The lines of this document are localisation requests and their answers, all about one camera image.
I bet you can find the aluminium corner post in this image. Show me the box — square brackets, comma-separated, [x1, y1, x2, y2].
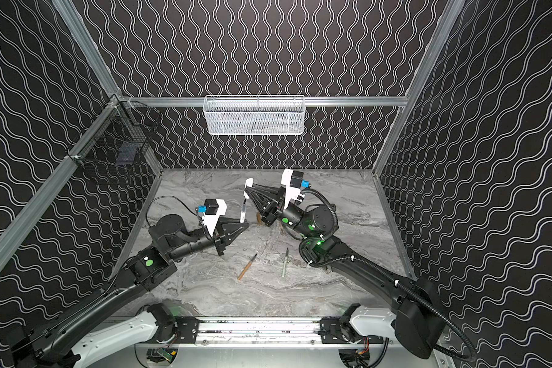
[52, 0, 122, 97]
[373, 0, 466, 178]

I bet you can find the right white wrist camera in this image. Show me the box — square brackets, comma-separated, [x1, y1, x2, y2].
[281, 169, 311, 209]

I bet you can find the aluminium horizontal back bar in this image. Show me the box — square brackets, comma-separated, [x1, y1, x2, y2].
[123, 95, 408, 108]

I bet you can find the white wire mesh basket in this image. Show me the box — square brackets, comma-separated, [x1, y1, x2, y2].
[202, 95, 306, 136]

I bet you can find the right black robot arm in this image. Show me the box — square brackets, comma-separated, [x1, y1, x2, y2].
[244, 185, 446, 359]

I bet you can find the aluminium corner post left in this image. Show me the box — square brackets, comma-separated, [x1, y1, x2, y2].
[52, 0, 122, 97]

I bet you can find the aluminium corner post right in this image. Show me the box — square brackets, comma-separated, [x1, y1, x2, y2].
[373, 0, 466, 178]

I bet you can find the white pen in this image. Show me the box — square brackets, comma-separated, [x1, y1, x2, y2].
[240, 178, 254, 223]

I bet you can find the black wire basket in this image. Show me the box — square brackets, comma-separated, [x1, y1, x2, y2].
[72, 101, 162, 186]

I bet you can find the aluminium left side bar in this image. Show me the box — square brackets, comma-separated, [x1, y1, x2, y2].
[0, 95, 121, 273]

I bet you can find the brown pen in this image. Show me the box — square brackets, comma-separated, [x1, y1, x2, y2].
[237, 253, 258, 281]

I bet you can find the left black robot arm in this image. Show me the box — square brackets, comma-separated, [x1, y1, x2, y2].
[6, 214, 249, 367]

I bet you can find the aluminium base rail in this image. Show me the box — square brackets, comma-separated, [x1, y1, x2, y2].
[142, 316, 394, 349]

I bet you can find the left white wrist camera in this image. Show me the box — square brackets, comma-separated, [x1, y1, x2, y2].
[197, 199, 227, 236]

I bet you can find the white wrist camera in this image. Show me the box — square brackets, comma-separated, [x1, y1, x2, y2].
[197, 199, 227, 236]
[281, 169, 311, 209]

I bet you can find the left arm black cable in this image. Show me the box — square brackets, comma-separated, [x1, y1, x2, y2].
[146, 195, 203, 226]

